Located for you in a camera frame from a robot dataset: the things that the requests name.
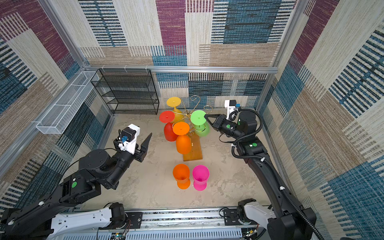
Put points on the aluminium front rail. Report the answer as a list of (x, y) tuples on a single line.
[(174, 224)]

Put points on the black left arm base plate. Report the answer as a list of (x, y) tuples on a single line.
[(133, 220)]

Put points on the pink wine glass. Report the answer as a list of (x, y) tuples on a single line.
[(201, 175)]

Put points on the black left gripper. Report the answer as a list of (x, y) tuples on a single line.
[(142, 152)]

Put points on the orange wine glass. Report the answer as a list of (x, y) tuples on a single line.
[(181, 173), (183, 142)]

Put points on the orange wine glass front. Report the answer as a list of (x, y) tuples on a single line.
[(183, 142)]

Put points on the yellow wine glass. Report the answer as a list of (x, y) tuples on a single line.
[(174, 102)]

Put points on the white mesh wall basket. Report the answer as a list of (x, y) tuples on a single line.
[(59, 116)]

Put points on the black mesh shelf rack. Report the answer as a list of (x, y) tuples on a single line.
[(127, 91)]

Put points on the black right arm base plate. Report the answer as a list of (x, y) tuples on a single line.
[(234, 217)]

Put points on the red wine glass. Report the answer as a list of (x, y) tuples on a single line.
[(167, 117)]

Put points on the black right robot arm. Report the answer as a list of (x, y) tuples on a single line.
[(287, 219)]

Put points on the gold wire wine glass rack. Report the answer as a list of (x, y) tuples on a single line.
[(196, 151)]

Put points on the green wine glass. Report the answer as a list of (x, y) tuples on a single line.
[(201, 126)]

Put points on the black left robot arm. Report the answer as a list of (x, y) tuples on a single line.
[(47, 218)]

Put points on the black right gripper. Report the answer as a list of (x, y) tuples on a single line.
[(220, 119)]

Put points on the orange wine glass back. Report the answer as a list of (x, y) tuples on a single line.
[(181, 173)]

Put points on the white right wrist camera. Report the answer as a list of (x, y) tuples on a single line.
[(232, 109)]

